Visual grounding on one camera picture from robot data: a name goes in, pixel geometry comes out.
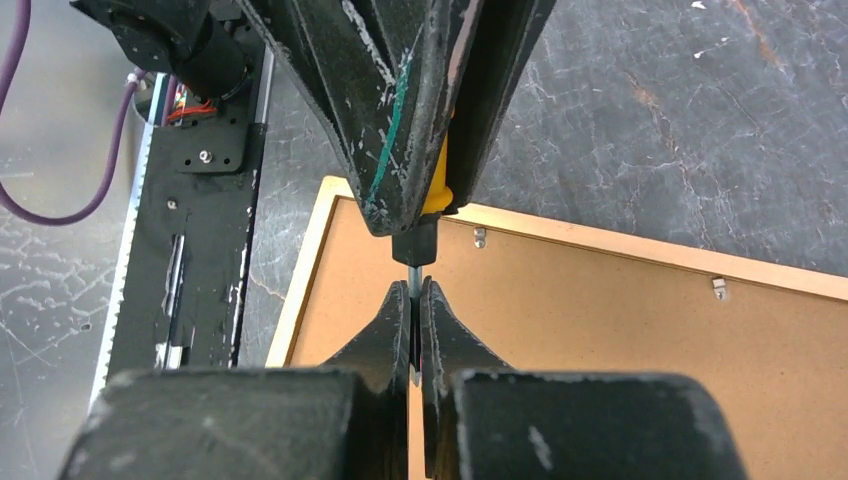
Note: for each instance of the wooden picture frame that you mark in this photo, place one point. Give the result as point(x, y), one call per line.
point(768, 342)

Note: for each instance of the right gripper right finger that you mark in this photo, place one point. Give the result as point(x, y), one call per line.
point(484, 419)

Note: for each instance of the aluminium rail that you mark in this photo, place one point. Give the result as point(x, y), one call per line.
point(117, 295)

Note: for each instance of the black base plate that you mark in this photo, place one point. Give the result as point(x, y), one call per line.
point(184, 289)

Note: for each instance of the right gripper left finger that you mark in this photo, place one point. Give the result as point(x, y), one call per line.
point(345, 418)

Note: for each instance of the orange handled screwdriver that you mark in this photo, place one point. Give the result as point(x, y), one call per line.
point(417, 246)

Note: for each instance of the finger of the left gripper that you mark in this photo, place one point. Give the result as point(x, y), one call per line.
point(504, 37)
point(382, 78)

